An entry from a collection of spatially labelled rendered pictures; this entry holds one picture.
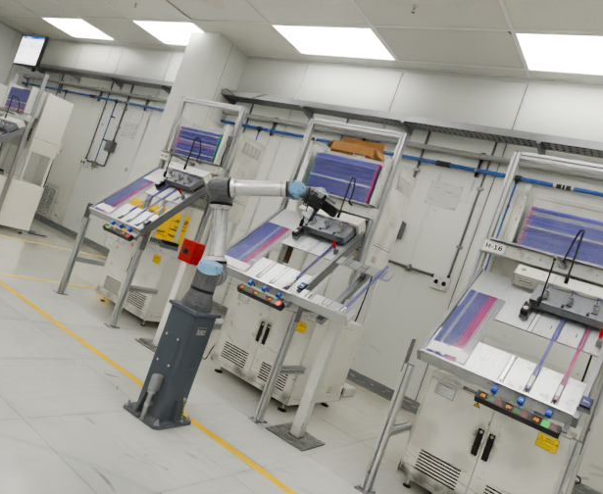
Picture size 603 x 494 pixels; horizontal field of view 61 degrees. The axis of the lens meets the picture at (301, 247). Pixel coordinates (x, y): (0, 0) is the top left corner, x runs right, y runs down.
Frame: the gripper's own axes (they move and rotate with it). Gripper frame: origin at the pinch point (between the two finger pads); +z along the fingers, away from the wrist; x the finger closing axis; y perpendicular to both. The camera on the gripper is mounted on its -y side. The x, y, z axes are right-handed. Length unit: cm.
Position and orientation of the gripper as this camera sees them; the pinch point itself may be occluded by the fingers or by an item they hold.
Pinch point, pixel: (318, 209)
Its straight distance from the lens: 227.9
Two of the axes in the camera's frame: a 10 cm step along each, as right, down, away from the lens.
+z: -1.1, 2.7, -9.6
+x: 5.2, -8.1, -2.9
